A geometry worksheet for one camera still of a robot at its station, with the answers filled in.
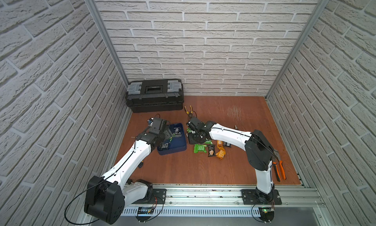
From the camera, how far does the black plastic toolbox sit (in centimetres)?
99

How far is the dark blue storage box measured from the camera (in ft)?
3.00

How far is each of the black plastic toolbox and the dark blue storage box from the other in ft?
0.55
